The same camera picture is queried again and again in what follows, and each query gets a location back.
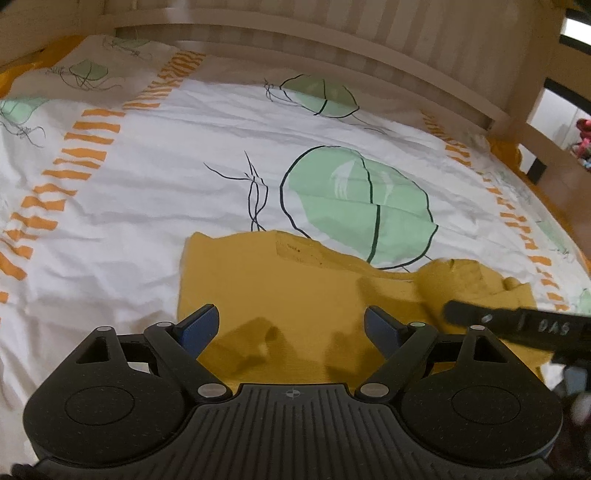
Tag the red toy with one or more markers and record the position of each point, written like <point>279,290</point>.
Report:
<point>584,134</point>

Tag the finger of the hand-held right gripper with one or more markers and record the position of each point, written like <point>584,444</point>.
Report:
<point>508,323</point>

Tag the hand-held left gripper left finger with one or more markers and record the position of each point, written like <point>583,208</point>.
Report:
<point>202,324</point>

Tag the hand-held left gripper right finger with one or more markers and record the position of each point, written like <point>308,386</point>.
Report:
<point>381,328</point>

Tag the white printed blanket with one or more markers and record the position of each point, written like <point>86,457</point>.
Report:
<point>138,184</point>

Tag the mustard yellow shirt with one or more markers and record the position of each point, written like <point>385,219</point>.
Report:
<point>286,286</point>

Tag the wooden bed frame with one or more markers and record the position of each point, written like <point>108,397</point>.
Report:
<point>415,50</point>

